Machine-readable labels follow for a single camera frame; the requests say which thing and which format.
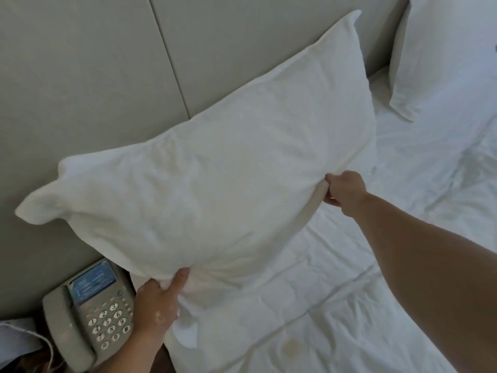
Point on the person's left hand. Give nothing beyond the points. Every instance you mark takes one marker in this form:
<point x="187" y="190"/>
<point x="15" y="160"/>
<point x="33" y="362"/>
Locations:
<point x="153" y="306"/>

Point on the person's right hand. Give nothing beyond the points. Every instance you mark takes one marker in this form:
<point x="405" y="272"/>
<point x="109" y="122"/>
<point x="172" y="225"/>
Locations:
<point x="349" y="189"/>

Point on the person's right thumb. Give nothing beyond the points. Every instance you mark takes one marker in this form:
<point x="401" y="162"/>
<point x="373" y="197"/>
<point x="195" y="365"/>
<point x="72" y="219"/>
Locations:
<point x="330" y="201"/>

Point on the person's left thumb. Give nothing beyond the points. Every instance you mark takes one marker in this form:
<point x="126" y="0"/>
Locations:
<point x="176" y="285"/>

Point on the large white pillow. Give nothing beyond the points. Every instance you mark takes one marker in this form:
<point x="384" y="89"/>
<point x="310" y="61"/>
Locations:
<point x="217" y="170"/>

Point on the person's left forearm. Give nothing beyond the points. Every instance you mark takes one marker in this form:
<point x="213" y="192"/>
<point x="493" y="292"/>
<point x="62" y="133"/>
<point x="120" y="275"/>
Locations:
<point x="132" y="351"/>

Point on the person's right forearm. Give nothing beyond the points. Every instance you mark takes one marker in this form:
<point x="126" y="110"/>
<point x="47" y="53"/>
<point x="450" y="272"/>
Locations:
<point x="431" y="268"/>

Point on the white bed sheet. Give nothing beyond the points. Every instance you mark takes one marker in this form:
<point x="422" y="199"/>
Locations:
<point x="372" y="244"/>

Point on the grey desk telephone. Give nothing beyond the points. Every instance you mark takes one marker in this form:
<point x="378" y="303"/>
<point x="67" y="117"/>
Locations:
<point x="87" y="310"/>

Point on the beige upholstered headboard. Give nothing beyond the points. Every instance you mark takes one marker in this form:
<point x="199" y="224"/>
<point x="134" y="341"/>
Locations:
<point x="136" y="93"/>

